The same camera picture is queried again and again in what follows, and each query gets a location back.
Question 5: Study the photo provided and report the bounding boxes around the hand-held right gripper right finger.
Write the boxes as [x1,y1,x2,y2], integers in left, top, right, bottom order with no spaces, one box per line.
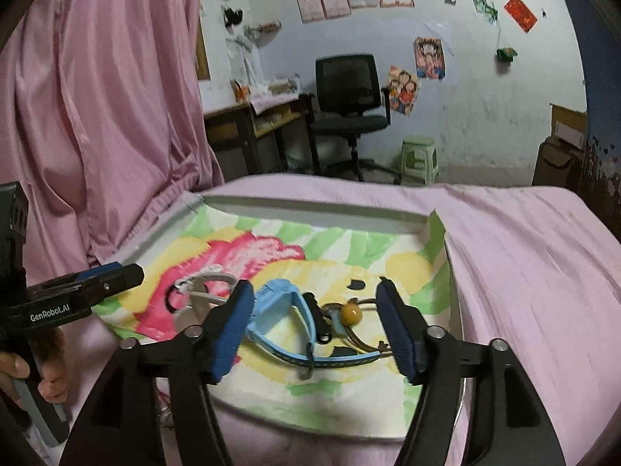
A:
[376,276,566,466]

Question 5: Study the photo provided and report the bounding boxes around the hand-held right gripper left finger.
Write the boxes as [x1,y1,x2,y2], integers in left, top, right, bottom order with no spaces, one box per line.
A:
[58,279,256,466]

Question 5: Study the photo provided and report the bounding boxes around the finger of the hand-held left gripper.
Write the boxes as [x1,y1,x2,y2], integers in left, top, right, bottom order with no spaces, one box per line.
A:
[29,262,122,297]
[78,264,145,302]

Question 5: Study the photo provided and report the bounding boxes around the amber bead necklace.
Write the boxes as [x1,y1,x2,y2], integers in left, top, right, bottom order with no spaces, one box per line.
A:
[317,298,391,355]

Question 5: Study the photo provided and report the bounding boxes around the beige hair claw clip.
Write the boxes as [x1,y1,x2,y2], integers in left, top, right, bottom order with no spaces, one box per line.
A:
[167,267,234,333]

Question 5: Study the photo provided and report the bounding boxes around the blue wrist watch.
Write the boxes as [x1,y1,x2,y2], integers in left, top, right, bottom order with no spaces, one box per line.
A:
[245,279,384,379]

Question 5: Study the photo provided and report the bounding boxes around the shallow box with colourful drawing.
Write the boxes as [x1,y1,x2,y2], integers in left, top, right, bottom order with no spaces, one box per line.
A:
[92,194,474,447]

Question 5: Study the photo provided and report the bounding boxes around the person's left hand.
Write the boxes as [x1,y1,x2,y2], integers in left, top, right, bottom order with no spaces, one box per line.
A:
[0,327,69,403]

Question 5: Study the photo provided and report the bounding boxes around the pink bed sheet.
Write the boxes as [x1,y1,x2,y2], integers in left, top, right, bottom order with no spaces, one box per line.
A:
[19,172,621,466]

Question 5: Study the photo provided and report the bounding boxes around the pink curtain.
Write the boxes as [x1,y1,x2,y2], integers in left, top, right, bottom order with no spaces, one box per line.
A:
[0,0,226,302]

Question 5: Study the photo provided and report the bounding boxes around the green plastic stool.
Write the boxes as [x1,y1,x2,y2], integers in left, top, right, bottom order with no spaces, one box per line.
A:
[400,136,440,185]

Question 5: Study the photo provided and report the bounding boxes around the wooden desk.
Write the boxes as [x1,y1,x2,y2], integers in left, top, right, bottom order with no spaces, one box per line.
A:
[203,93,321,180]

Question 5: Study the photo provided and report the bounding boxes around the dark bag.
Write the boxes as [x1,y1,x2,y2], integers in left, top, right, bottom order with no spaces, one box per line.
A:
[532,136,585,188]

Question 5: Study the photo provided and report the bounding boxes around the cartoon family poster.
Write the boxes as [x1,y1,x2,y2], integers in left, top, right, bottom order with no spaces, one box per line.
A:
[387,65,421,117]

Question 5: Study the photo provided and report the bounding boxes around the wooden framed board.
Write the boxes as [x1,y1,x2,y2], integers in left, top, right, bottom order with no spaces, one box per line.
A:
[196,14,212,81]

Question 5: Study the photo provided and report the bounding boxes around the black office chair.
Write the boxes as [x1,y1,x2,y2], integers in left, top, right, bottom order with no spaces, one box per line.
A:
[308,54,401,183]

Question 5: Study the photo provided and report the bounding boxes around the stack of books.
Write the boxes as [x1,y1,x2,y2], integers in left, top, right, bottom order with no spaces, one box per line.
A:
[272,75,302,95]

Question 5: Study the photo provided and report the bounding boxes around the cardboard box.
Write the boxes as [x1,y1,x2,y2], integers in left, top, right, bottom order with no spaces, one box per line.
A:
[550,103,588,149]

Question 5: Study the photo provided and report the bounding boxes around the cartoon character poster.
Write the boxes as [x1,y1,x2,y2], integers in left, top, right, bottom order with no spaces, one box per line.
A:
[413,36,446,80]

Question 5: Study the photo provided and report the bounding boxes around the blue starry curtain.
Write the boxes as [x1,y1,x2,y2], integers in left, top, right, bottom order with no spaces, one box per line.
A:
[553,0,621,243]

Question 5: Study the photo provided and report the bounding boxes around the red paper square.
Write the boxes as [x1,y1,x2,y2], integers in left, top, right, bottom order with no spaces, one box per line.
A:
[503,0,538,34]

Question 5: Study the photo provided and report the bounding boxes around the white wall papers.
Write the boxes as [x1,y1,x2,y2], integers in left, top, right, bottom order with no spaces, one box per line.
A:
[226,34,263,83]

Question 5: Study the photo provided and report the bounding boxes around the wire wall shelf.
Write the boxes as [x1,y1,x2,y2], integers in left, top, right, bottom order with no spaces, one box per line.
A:
[245,20,283,40]

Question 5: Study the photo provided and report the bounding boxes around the green wall photo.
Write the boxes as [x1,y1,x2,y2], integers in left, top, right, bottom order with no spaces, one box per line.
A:
[470,0,500,23]

